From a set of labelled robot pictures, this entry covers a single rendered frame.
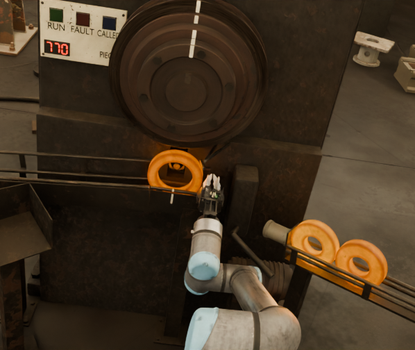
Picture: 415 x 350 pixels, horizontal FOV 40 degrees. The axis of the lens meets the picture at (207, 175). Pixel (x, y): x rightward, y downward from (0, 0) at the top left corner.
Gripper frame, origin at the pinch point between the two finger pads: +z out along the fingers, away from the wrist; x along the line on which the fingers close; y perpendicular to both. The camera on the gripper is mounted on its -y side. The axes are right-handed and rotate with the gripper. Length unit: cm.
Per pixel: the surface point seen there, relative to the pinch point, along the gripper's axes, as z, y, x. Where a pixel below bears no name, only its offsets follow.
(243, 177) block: -2.4, 6.1, -9.9
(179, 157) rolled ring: -0.2, 8.8, 11.9
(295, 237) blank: -19.8, 1.2, -27.9
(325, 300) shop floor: 3, -80, -62
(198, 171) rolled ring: -1.6, 4.7, 4.9
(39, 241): -30, -5, 51
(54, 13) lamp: 22, 41, 55
